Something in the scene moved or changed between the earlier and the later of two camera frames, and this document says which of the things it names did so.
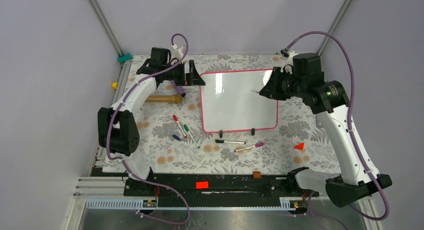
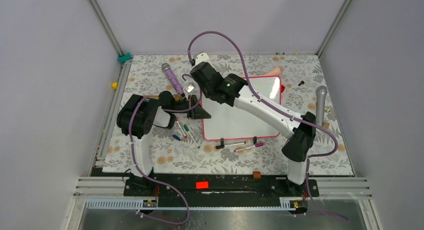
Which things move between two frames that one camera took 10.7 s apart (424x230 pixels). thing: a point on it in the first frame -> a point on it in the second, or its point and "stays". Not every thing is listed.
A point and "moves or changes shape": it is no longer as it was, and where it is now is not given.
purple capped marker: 256,145 stays
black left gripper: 192,78 -> 198,112
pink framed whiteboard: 228,104 moves or changes shape
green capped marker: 187,130 stays
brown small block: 256,175 stays
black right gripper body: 296,84 -> 208,92
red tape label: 201,185 stays
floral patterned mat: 225,126 stays
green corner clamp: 122,59 stays
